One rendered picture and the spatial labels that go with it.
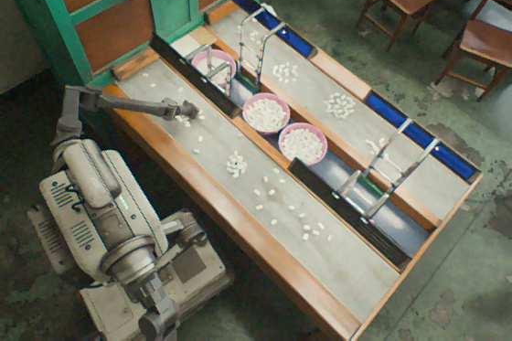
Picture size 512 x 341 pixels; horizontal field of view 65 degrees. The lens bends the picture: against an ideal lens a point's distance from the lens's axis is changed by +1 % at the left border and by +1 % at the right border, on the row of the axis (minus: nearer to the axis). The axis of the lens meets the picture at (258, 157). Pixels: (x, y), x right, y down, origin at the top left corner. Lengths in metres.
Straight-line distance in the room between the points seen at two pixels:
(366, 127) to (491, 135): 1.62
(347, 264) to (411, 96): 2.03
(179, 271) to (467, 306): 1.87
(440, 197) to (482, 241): 1.01
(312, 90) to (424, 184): 0.83
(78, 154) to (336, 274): 1.30
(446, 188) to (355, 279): 0.74
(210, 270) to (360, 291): 0.76
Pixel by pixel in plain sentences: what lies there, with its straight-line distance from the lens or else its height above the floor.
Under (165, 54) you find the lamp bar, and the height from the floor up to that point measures 1.08.
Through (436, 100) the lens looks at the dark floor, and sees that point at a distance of 3.76.
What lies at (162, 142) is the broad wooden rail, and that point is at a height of 0.76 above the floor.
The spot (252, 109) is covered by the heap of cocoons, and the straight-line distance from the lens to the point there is 2.29.
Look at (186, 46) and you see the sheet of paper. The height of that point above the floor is 0.78.
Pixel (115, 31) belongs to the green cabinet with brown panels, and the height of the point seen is 1.05.
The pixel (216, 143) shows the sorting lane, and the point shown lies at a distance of 2.16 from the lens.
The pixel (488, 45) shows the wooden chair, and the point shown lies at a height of 0.46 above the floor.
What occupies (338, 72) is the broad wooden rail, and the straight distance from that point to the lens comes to 2.54.
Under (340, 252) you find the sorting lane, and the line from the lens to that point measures 2.01.
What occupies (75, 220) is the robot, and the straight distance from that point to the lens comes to 1.28.
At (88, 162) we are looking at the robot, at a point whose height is 1.64.
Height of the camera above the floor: 2.60
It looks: 61 degrees down
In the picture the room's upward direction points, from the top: 11 degrees clockwise
